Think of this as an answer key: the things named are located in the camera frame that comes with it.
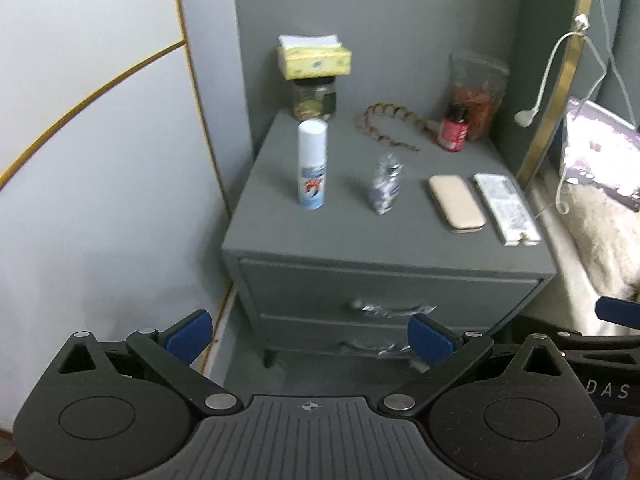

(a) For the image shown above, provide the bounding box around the cream fluffy blanket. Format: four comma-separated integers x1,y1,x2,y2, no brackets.
562,184,639,300

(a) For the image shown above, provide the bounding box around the clear bag of red snacks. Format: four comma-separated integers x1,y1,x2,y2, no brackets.
450,50,510,141

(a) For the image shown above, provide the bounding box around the small clear pill bottle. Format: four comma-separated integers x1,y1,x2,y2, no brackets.
369,153,404,216

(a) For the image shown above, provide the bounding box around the white spray bottle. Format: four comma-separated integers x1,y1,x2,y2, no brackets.
297,119,328,210

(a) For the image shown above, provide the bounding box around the brown wavy headband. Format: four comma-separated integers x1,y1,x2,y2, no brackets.
358,102,442,153

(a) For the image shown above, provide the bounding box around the beige compact case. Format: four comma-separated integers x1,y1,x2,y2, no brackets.
427,174,486,233

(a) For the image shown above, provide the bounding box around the wooden top drawer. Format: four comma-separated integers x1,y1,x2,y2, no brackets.
239,259,538,330

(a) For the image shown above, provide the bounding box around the red supplement bottle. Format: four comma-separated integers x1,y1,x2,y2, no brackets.
437,101,469,152

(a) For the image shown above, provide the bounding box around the lower nightstand drawer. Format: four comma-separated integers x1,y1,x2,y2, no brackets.
252,312,411,359

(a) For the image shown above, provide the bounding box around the grey bedside nightstand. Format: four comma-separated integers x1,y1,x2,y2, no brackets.
220,107,559,369

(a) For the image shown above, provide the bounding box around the tablet with lit screen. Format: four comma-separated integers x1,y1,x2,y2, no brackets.
559,98,640,212

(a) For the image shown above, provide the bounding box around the white charging cable with plug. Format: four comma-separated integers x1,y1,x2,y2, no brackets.
513,0,626,221

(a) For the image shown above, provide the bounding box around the white medicine box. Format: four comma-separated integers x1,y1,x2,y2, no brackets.
472,174,542,247

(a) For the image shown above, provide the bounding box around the clear glass jar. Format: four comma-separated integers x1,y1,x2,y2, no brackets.
292,76,337,122

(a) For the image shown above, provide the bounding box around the yellow tissue box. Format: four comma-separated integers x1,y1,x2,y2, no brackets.
277,35,352,80

